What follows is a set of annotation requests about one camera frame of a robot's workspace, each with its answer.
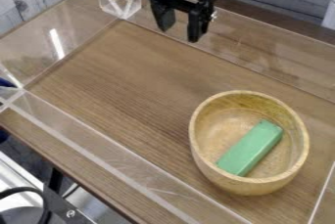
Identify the brown wooden bowl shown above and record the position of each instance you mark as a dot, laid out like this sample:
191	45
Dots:
222	120

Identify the green rectangular block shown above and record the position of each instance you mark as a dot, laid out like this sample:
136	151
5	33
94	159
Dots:
245	155

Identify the blue object at edge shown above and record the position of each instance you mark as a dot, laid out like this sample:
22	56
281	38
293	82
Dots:
6	83

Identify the black table leg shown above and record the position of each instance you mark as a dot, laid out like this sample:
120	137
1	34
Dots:
56	180

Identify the black metal bracket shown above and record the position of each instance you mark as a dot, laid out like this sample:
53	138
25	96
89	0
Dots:
61	211

